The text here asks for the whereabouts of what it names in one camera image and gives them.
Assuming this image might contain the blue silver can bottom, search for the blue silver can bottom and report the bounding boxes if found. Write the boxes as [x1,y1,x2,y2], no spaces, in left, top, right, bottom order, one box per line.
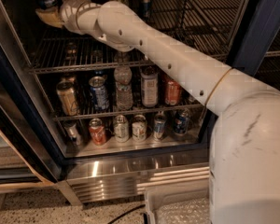
[153,113,167,140]

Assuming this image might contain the clear water bottle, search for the clear water bottle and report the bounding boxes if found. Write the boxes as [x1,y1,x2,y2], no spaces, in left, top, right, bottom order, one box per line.
[114,52,133,110]

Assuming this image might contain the orange soda can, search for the orange soda can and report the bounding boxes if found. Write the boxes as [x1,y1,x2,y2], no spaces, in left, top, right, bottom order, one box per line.
[165,75,182,105]

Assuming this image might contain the white can bottom centre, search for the white can bottom centre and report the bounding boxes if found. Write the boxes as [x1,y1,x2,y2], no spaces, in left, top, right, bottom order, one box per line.
[132,115,147,142]

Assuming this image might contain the silver can bottom left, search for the silver can bottom left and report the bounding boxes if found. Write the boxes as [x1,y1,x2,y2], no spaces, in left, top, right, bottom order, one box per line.
[63,120,82,146]

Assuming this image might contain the stainless steel fridge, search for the stainless steel fridge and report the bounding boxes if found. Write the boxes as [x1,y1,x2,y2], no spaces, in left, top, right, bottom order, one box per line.
[0,0,280,205]

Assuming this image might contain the middle wire shelf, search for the middle wire shelf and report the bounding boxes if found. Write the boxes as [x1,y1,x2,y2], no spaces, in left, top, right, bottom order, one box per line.
[36,59,209,122]

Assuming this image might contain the bubble wrap sheet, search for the bubble wrap sheet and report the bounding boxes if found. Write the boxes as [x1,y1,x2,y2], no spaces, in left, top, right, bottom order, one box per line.
[156,198,209,224]

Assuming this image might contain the blue pepsi can middle shelf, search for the blue pepsi can middle shelf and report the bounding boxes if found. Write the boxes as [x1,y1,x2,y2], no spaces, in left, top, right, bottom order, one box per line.
[89,77,109,111]

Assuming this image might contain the gold can middle shelf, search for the gold can middle shelf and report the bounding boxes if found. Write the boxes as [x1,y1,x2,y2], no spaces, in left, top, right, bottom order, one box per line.
[56,81,79,116]

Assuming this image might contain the black cable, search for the black cable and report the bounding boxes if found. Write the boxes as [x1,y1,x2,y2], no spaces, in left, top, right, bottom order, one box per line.
[106,203,147,224]

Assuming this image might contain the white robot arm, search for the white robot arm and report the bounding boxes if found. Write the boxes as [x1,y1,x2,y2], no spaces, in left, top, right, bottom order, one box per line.
[36,0,280,224]

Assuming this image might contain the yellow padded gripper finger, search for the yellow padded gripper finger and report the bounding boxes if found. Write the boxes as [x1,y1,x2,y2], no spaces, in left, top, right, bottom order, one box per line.
[35,7,63,28]

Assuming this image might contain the white plastic bin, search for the white plastic bin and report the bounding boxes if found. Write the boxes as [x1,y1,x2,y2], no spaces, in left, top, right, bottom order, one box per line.
[145,180,209,224]

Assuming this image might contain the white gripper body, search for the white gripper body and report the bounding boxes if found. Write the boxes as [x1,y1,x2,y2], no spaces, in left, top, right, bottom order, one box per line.
[60,0,93,35]

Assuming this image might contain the red can bottom shelf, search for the red can bottom shelf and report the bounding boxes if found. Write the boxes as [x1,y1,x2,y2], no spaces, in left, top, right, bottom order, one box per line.
[89,119,106,146]

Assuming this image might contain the blue pepsi can bottom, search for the blue pepsi can bottom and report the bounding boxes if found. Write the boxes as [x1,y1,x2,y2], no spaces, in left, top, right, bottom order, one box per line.
[173,109,190,134]

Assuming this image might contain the white green can bottom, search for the white green can bottom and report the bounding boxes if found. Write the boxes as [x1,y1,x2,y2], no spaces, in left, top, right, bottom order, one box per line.
[113,115,130,143]

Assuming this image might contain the tall slim blue can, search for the tall slim blue can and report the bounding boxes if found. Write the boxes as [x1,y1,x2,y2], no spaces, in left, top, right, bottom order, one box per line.
[139,0,151,20]

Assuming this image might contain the open glass fridge door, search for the open glass fridge door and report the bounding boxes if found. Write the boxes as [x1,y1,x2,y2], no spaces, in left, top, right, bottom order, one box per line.
[0,81,60,193]

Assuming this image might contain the white label tall can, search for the white label tall can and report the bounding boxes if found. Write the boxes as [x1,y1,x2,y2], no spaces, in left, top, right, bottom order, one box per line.
[140,65,158,107]

